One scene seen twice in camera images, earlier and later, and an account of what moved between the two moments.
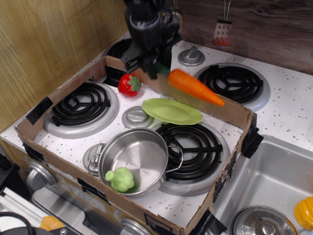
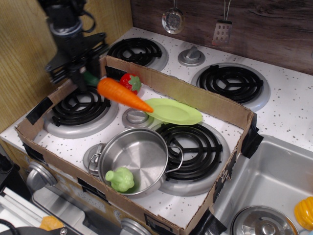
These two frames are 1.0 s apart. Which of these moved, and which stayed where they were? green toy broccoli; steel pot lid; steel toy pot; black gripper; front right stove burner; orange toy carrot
Moved: black gripper; orange toy carrot
Stayed: green toy broccoli; front right stove burner; steel pot lid; steel toy pot
